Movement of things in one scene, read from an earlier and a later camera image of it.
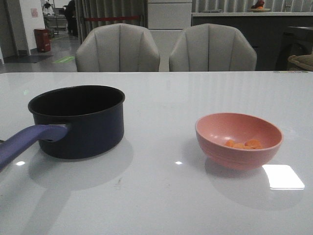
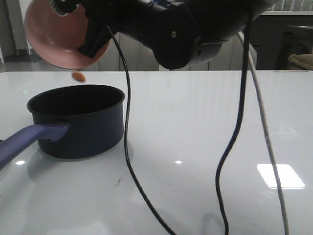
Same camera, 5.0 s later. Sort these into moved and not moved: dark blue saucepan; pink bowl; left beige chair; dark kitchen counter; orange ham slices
Moved: orange ham slices; pink bowl
Not moved: dark kitchen counter; dark blue saucepan; left beige chair
